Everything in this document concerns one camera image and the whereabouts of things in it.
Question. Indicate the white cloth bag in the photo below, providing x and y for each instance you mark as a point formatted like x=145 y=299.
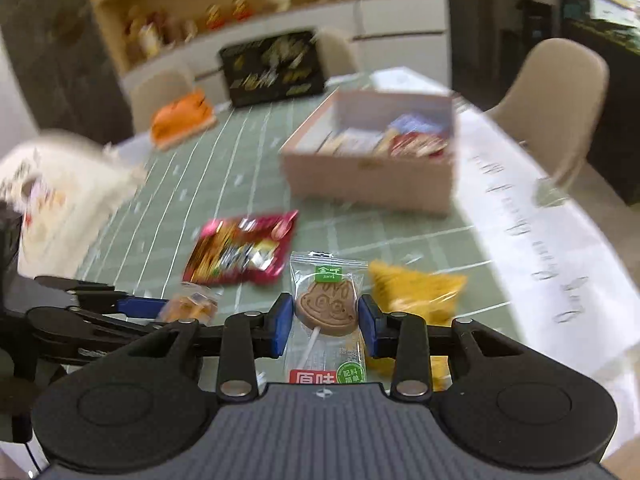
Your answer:
x=66 y=187

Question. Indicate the pink storage box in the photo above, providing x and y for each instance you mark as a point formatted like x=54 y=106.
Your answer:
x=423 y=184

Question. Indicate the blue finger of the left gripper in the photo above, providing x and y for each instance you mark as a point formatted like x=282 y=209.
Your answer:
x=140 y=307

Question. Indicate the chocolate lollipop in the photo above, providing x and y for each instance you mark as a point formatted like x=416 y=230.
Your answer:
x=325 y=345

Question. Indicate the beige chair left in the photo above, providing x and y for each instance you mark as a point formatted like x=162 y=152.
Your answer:
x=157 y=91

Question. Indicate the orange snack package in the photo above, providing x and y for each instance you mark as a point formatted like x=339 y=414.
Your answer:
x=181 y=119

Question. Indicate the wooden shelf cabinet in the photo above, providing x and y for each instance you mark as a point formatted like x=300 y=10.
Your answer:
x=145 y=37

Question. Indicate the black gift box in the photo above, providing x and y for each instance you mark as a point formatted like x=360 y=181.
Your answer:
x=273 y=69

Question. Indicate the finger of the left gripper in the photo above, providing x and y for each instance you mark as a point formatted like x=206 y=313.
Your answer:
x=94 y=328

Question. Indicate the beige chair right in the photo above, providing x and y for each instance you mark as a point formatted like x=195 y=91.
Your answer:
x=554 y=106

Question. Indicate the yellow snack packet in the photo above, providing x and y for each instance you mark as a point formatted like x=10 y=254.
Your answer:
x=431 y=296

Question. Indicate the magenta fried chicken snack bag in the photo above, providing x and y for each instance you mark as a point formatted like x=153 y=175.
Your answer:
x=252 y=248

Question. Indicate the snacks inside pink box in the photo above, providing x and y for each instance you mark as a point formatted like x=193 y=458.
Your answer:
x=410 y=135

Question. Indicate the green grid tablecloth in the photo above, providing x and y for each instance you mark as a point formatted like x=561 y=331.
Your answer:
x=536 y=267

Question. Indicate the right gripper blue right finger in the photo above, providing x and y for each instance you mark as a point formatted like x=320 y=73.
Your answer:
x=402 y=337

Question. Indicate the bread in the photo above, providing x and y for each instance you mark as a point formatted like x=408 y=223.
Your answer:
x=191 y=302

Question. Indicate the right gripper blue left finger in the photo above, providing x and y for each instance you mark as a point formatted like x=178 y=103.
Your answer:
x=248 y=336

